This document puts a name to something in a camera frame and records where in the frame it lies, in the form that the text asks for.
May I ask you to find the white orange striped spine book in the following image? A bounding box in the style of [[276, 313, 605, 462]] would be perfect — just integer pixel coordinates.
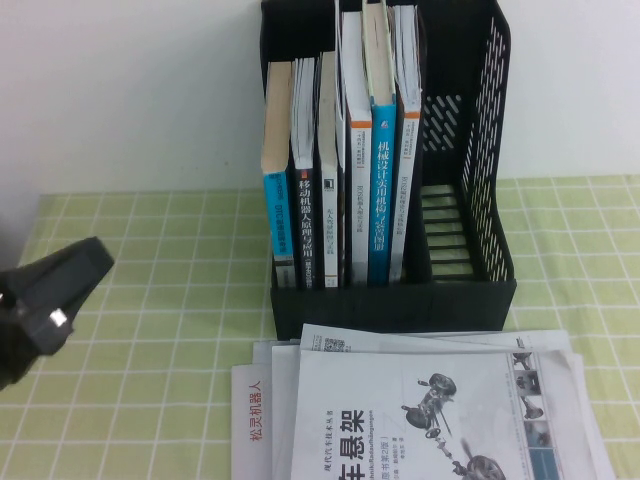
[[333, 0, 374, 287]]

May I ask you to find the blue spine mechanism book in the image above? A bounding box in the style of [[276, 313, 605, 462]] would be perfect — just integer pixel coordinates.
[[361, 0, 398, 288]]

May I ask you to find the white spine book black logo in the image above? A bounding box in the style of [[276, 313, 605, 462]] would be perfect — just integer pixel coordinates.
[[313, 50, 346, 290]]

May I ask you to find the plain white paper sheet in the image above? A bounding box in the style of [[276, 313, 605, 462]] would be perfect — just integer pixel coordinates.
[[271, 343, 303, 480], [252, 339, 304, 367]]

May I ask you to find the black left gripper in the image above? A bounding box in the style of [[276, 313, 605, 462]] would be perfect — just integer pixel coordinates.
[[0, 236, 116, 393]]

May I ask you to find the white car suspension book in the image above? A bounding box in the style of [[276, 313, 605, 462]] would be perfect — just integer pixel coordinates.
[[289, 349, 617, 480]]

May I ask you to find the black spine robot book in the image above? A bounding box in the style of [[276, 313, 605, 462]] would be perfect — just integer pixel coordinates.
[[289, 57, 318, 292]]

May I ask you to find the black plastic book holder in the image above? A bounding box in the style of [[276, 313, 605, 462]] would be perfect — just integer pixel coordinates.
[[258, 0, 519, 341]]

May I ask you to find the white orange ROS2 programming book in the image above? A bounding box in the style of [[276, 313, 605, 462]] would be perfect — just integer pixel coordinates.
[[388, 3, 424, 285]]

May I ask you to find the white booklet red lettering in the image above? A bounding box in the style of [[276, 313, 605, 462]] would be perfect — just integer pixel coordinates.
[[229, 363, 275, 480]]

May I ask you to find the cyan spine thick book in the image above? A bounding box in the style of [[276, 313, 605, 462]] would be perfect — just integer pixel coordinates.
[[260, 59, 297, 290]]

